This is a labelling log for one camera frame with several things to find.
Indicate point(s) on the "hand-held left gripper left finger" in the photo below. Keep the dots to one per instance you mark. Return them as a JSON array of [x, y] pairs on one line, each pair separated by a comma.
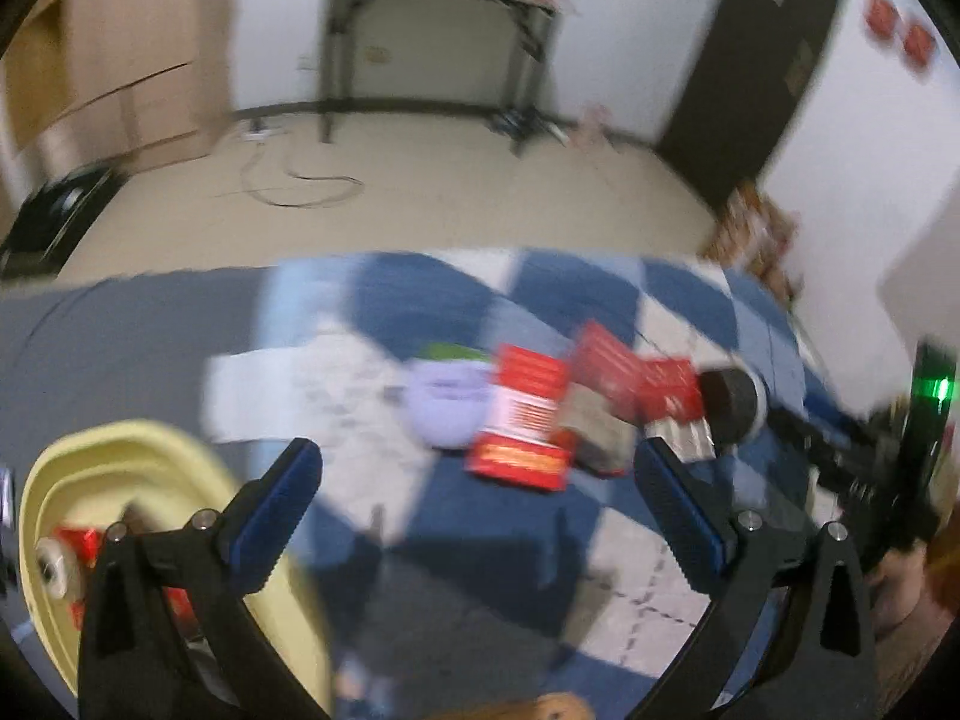
[[274, 510]]

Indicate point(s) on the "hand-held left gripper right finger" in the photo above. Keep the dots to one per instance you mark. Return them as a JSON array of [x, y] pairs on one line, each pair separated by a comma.
[[675, 510]]

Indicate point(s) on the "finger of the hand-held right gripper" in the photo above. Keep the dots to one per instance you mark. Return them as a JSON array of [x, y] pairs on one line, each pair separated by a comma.
[[825, 450]]

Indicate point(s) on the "black white foam cylinder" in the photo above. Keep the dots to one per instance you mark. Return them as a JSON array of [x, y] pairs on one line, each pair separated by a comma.
[[731, 405], [54, 562]]

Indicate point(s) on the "small dark box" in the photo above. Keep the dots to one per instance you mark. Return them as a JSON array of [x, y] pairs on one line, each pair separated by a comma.
[[592, 427]]

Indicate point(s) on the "silver and red box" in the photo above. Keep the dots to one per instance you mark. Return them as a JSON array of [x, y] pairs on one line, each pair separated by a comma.
[[671, 390], [607, 364]]

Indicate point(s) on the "pale yellow plastic basin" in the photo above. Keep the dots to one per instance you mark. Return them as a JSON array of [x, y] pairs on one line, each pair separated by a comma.
[[150, 457]]

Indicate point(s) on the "red box with gold print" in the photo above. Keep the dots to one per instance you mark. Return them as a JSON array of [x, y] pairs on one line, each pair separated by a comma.
[[521, 420]]

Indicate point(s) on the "white paper sheet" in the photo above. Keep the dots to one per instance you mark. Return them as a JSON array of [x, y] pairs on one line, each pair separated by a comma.
[[300, 382]]

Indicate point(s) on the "white board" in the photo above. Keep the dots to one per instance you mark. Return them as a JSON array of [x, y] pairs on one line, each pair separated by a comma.
[[930, 277]]

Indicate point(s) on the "blue white checkered blanket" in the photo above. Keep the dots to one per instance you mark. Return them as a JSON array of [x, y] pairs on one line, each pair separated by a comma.
[[465, 532]]

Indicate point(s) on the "lavender round container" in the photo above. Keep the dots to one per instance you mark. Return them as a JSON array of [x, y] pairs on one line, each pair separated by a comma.
[[446, 405]]

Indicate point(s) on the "pile of snack packets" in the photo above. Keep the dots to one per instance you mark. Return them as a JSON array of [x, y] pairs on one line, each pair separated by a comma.
[[754, 232]]

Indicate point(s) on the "orange brown printed blanket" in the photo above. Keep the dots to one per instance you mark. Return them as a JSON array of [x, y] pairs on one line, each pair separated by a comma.
[[517, 709]]

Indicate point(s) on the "black flat box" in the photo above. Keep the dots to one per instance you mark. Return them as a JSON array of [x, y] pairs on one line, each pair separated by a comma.
[[52, 217]]

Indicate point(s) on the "dark door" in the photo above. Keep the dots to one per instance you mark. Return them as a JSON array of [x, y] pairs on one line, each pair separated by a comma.
[[757, 67]]

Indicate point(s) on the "black folding table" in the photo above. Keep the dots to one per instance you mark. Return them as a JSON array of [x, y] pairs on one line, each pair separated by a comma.
[[420, 101]]

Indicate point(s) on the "wooden wardrobe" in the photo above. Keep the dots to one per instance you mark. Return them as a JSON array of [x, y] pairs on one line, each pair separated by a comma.
[[120, 52]]

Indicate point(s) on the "red wall decoration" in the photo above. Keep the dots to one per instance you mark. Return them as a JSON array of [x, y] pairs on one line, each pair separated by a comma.
[[881, 15], [919, 45]]

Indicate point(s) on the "wall socket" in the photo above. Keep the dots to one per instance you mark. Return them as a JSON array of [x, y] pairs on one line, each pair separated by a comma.
[[375, 56]]

